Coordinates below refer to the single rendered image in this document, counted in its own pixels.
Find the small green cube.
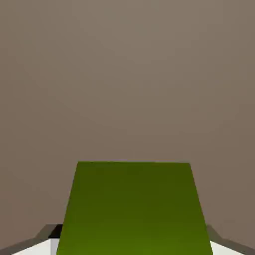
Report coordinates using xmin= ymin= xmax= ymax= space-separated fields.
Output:
xmin=56 ymin=161 xmax=214 ymax=255

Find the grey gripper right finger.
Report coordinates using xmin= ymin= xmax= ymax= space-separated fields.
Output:
xmin=206 ymin=224 xmax=255 ymax=255

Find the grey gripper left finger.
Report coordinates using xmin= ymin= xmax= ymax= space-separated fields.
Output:
xmin=0 ymin=224 xmax=64 ymax=255

